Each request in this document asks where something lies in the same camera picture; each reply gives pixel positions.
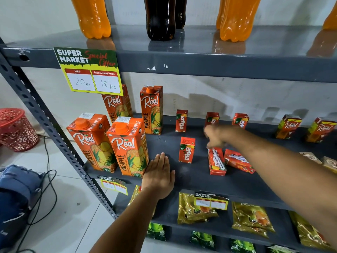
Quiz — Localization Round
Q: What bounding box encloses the person's right forearm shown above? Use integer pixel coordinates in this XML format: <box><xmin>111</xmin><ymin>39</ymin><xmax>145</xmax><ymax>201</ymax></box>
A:
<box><xmin>225</xmin><ymin>127</ymin><xmax>337</xmax><ymax>249</ymax></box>

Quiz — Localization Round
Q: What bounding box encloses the gold snack packet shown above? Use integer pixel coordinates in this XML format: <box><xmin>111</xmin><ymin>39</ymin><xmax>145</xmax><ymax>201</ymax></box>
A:
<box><xmin>289</xmin><ymin>210</ymin><xmax>333</xmax><ymax>251</ymax></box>
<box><xmin>177</xmin><ymin>192</ymin><xmax>219</xmax><ymax>225</ymax></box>
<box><xmin>127</xmin><ymin>185</ymin><xmax>143</xmax><ymax>206</ymax></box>
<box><xmin>232</xmin><ymin>202</ymin><xmax>276</xmax><ymax>238</ymax></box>

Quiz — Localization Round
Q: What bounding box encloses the group of small red cartons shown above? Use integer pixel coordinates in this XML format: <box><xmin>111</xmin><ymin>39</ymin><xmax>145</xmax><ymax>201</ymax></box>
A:
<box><xmin>175</xmin><ymin>109</ymin><xmax>256</xmax><ymax>174</ymax></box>

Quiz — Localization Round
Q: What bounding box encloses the large green yellow price sign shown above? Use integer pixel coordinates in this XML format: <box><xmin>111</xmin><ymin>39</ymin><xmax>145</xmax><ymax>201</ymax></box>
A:
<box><xmin>53</xmin><ymin>47</ymin><xmax>124</xmax><ymax>96</ymax></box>

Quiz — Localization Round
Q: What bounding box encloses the person's left forearm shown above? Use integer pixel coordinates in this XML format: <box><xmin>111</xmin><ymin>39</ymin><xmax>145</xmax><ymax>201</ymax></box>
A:
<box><xmin>89</xmin><ymin>187</ymin><xmax>159</xmax><ymax>253</ymax></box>

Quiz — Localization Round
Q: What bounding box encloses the orange soda bottle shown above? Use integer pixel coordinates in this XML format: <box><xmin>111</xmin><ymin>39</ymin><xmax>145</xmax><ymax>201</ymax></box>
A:
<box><xmin>216</xmin><ymin>0</ymin><xmax>226</xmax><ymax>30</ymax></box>
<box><xmin>220</xmin><ymin>0</ymin><xmax>263</xmax><ymax>42</ymax></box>
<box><xmin>70</xmin><ymin>0</ymin><xmax>112</xmax><ymax>39</ymax></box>
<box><xmin>322</xmin><ymin>2</ymin><xmax>337</xmax><ymax>30</ymax></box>

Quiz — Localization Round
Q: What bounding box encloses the red plastic mesh basket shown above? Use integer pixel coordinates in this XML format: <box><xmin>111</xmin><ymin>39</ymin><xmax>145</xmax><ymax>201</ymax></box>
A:
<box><xmin>0</xmin><ymin>108</ymin><xmax>40</xmax><ymax>153</ymax></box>

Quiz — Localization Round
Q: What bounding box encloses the red mango juice box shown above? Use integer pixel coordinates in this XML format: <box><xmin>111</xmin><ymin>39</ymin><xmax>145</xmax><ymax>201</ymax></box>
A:
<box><xmin>208</xmin><ymin>147</ymin><xmax>227</xmax><ymax>176</ymax></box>

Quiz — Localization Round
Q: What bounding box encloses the large orange pineapple juice carton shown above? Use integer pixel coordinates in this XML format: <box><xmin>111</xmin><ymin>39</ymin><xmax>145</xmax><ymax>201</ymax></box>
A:
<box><xmin>66</xmin><ymin>112</ymin><xmax>118</xmax><ymax>174</ymax></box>
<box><xmin>101</xmin><ymin>84</ymin><xmax>134</xmax><ymax>124</ymax></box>
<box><xmin>140</xmin><ymin>85</ymin><xmax>164</xmax><ymax>135</ymax></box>
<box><xmin>106</xmin><ymin>116</ymin><xmax>150</xmax><ymax>178</ymax></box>

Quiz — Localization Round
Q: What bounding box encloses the green snack packet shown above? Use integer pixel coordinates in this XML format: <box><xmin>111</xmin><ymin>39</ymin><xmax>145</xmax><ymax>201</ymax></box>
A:
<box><xmin>267</xmin><ymin>245</ymin><xmax>298</xmax><ymax>253</ymax></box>
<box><xmin>229</xmin><ymin>239</ymin><xmax>256</xmax><ymax>253</ymax></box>
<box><xmin>146</xmin><ymin>222</ymin><xmax>166</xmax><ymax>242</ymax></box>
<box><xmin>189</xmin><ymin>231</ymin><xmax>215</xmax><ymax>249</ymax></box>

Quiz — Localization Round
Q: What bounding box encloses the black cable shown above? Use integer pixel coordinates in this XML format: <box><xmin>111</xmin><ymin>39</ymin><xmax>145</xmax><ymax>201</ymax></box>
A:
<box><xmin>15</xmin><ymin>136</ymin><xmax>58</xmax><ymax>253</ymax></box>

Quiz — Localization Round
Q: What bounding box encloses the small yellow price tag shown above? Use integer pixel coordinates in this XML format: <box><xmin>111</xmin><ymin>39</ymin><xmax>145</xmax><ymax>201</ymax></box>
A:
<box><xmin>99</xmin><ymin>176</ymin><xmax>128</xmax><ymax>196</ymax></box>
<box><xmin>194</xmin><ymin>191</ymin><xmax>230</xmax><ymax>211</ymax></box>

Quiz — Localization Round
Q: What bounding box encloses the dark cola bottle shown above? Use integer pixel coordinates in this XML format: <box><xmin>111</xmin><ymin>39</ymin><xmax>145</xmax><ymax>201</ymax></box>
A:
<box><xmin>175</xmin><ymin>0</ymin><xmax>188</xmax><ymax>29</ymax></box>
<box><xmin>143</xmin><ymin>0</ymin><xmax>176</xmax><ymax>41</ymax></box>

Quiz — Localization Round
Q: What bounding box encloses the small orange green juice box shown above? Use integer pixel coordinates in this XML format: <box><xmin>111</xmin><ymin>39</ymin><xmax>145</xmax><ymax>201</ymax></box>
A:
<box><xmin>306</xmin><ymin>117</ymin><xmax>337</xmax><ymax>143</ymax></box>
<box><xmin>275</xmin><ymin>114</ymin><xmax>302</xmax><ymax>140</ymax></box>

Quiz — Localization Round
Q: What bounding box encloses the person's left hand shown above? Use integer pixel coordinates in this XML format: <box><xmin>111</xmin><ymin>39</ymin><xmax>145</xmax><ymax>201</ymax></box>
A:
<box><xmin>141</xmin><ymin>152</ymin><xmax>176</xmax><ymax>200</ymax></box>

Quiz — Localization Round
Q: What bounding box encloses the grey metal shelf rack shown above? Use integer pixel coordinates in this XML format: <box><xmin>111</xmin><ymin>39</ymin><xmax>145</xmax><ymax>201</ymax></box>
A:
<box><xmin>0</xmin><ymin>25</ymin><xmax>337</xmax><ymax>253</ymax></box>

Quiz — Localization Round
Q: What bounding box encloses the small beige juice box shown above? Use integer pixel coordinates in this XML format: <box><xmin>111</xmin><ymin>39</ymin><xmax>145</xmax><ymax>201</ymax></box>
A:
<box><xmin>321</xmin><ymin>156</ymin><xmax>337</xmax><ymax>174</ymax></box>
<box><xmin>299</xmin><ymin>152</ymin><xmax>322</xmax><ymax>165</ymax></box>

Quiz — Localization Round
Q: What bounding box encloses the person's right hand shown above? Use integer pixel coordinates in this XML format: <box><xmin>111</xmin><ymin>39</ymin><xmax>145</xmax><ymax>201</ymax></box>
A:
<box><xmin>203</xmin><ymin>124</ymin><xmax>230</xmax><ymax>150</ymax></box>

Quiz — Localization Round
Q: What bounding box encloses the blue fabric bag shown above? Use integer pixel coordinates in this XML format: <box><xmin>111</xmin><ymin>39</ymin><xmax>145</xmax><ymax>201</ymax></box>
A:
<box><xmin>0</xmin><ymin>164</ymin><xmax>45</xmax><ymax>251</ymax></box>

